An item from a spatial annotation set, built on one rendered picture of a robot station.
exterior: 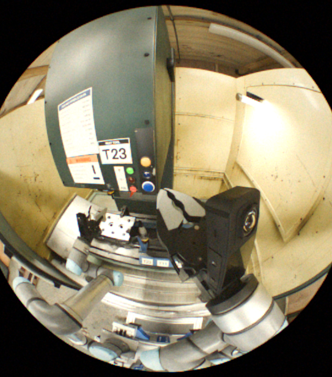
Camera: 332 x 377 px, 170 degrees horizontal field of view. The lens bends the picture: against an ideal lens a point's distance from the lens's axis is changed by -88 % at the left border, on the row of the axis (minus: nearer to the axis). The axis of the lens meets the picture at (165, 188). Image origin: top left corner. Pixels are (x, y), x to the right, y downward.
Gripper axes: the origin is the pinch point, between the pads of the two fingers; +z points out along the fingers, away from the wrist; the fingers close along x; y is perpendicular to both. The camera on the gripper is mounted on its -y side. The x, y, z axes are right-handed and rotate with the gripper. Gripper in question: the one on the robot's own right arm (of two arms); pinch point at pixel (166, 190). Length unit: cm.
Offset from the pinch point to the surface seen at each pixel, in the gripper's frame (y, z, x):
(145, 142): -5.0, 12.7, 0.6
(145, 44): -32.6, 12.9, 0.8
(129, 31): -40.9, 15.2, -3.2
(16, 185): 7, 69, -117
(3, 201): 5, 48, -129
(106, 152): -2.8, 18.5, -9.3
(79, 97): -21.4, 22.3, -15.6
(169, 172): 43, 71, 36
